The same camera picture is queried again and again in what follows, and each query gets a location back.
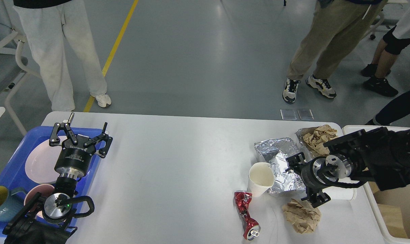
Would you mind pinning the brown paper bag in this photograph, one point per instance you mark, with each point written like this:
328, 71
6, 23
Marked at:
394, 207

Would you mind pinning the crushed red can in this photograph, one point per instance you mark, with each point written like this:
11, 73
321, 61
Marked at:
252, 228

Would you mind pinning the white plastic bin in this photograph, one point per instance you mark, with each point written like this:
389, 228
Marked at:
379, 219

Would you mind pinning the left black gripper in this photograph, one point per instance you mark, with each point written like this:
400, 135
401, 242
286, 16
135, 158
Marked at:
74, 159

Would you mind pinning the floor outlet plates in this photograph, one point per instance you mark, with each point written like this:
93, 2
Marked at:
297, 114

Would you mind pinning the person in khaki trousers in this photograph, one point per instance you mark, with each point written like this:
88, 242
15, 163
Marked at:
337, 27

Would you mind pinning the pink plate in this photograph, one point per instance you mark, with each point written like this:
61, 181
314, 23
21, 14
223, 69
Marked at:
40, 163

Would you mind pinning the foil bowl with paper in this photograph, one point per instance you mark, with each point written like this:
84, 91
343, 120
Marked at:
312, 140

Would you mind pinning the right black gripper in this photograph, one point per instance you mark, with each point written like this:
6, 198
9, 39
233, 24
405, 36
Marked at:
320, 173

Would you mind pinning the crumpled brown paper ball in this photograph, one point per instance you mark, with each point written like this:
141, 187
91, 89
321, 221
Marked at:
303, 217

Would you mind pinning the white paper cup lying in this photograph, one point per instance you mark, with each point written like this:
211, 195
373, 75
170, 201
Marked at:
339, 193

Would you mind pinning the aluminium foil tray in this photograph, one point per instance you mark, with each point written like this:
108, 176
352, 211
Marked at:
275, 152

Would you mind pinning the white paper cup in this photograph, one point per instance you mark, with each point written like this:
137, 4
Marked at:
339, 193
261, 178

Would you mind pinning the teal mug yellow inside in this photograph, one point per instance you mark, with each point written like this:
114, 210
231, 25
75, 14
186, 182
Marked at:
10, 203

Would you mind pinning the white office chair right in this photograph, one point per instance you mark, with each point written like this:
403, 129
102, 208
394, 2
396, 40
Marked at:
380, 24

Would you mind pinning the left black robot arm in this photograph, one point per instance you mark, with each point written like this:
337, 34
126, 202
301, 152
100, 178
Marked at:
46, 220

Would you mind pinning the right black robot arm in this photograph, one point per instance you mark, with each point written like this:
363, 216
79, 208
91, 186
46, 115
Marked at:
378, 155

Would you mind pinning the person in black shorts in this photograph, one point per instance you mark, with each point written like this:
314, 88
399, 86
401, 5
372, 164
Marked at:
387, 52

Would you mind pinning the grey office chair left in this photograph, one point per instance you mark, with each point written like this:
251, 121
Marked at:
13, 66

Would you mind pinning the person in white trousers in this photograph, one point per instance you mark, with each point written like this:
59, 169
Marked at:
47, 23

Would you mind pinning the blue plastic tray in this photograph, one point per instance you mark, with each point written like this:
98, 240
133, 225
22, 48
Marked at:
14, 174

